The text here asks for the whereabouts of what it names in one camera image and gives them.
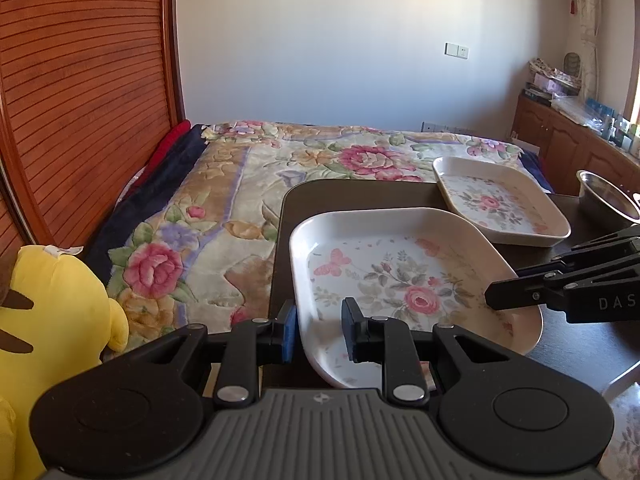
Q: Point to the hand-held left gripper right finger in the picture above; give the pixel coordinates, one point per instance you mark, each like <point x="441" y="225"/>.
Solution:
<point x="352" y="330"/>

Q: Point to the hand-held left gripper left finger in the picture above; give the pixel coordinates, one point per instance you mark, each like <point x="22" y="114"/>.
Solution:
<point x="290" y="335"/>

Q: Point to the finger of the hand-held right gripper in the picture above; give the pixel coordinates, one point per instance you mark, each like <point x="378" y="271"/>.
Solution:
<point x="590" y="255"/>
<point x="515" y="295"/>

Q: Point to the white floral plate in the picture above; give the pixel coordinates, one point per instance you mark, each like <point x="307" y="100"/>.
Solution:
<point x="400" y="270"/>
<point x="500" y="205"/>

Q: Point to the stainless steel bowl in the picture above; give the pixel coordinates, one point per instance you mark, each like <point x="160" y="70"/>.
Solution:
<point x="605" y="200"/>

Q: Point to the white table leg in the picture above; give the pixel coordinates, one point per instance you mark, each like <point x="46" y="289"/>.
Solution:
<point x="622" y="382"/>

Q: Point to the wooden cabinet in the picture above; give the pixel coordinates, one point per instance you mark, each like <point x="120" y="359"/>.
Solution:
<point x="550" y="140"/>

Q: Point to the white cardboard box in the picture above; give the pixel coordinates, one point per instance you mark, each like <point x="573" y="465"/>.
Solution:
<point x="525" y="142"/>

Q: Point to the row of small bottles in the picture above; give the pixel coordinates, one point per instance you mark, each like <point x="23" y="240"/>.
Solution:
<point x="612" y="125"/>

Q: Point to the floral rug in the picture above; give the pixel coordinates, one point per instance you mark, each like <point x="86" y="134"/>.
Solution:
<point x="625" y="440"/>

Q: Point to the clear plastic bags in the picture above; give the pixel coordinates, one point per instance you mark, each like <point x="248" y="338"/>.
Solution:
<point x="575" y="107"/>

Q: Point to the floral blanket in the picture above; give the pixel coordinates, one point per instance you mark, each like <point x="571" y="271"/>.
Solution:
<point x="225" y="200"/>

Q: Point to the dark books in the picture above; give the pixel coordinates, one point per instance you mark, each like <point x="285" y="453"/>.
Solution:
<point x="537" y="96"/>

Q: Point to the purple box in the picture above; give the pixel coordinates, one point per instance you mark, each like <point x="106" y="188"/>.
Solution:
<point x="550" y="82"/>

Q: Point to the patterned paper bag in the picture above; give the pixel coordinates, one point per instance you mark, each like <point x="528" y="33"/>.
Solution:
<point x="550" y="67"/>

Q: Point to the dark tabletop board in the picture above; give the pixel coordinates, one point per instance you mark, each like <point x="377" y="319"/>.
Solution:
<point x="165" y="180"/>

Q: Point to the red cloth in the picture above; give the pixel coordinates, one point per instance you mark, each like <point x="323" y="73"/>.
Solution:
<point x="170" y="142"/>

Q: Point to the yellow plush toy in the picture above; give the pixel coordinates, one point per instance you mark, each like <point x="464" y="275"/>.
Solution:
<point x="60" y="300"/>

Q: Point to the patterned curtain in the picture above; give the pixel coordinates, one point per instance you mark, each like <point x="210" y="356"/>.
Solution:
<point x="587" y="20"/>

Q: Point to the wall outlet strip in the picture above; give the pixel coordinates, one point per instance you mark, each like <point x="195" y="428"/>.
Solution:
<point x="445" y="127"/>

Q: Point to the white wall switch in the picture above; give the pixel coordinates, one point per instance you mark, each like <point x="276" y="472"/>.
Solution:
<point x="456" y="50"/>

